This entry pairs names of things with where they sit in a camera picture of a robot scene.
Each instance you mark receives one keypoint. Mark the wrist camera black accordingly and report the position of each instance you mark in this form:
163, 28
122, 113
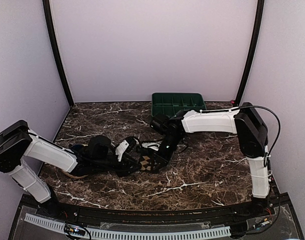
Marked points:
98, 147
159, 123

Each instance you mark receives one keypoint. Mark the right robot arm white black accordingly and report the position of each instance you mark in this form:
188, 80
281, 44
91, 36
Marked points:
243, 121

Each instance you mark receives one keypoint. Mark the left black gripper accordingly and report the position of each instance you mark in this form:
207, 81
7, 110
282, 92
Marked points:
126, 164

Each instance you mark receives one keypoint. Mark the cream plate with leaf pattern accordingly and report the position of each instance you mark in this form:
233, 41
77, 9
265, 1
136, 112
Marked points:
74, 176

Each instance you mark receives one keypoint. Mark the green divided plastic tray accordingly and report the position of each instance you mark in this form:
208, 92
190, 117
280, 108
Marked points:
169, 103

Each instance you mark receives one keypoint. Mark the right black frame post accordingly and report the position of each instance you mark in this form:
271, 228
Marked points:
251, 51

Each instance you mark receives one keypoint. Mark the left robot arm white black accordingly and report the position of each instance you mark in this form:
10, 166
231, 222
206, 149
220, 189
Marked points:
19, 143

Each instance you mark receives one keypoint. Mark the dark blue ceramic cup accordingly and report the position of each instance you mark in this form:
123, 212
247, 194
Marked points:
78, 147

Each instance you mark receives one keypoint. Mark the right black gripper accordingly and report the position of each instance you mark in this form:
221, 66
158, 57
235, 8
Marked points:
162, 159

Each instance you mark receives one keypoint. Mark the white slotted cable duct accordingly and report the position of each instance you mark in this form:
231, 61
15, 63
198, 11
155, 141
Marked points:
113, 231

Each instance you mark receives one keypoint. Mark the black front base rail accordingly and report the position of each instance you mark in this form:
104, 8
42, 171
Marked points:
281, 209

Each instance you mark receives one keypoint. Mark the brown argyle sock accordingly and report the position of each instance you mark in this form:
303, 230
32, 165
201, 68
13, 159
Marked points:
147, 164

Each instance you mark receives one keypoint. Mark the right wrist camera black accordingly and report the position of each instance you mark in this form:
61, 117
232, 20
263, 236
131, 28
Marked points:
159, 123

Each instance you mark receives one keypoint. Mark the black frame post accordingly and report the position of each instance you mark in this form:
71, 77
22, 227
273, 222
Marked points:
251, 51
56, 52

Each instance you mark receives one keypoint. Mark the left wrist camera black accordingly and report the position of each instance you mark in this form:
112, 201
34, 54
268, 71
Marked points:
98, 147

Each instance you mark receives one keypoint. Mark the left black frame post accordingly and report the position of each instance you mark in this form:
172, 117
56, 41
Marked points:
56, 52

